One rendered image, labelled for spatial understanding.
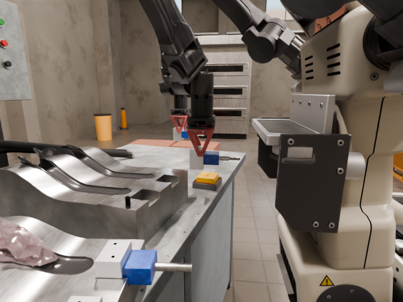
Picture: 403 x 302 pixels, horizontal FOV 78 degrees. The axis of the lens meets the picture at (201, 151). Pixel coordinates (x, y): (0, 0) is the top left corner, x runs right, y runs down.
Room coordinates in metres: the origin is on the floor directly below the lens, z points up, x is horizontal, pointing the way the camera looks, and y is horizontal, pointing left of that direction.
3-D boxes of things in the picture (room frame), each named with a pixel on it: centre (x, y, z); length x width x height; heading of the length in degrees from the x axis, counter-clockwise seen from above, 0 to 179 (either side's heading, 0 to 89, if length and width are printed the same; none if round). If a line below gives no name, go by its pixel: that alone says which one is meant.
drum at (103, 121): (5.78, 2.30, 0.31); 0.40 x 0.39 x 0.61; 175
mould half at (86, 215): (0.63, 0.32, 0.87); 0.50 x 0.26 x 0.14; 71
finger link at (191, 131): (0.62, 0.00, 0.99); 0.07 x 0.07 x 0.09; 85
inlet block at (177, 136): (1.05, 0.05, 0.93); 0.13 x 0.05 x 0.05; 80
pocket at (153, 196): (0.50, 0.12, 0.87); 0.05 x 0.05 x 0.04; 71
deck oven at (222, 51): (6.33, -0.34, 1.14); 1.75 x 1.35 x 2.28; 82
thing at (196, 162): (0.63, -0.04, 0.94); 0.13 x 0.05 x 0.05; 85
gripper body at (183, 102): (1.05, 0.09, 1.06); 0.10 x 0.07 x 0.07; 170
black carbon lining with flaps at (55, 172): (0.61, 0.31, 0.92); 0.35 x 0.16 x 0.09; 71
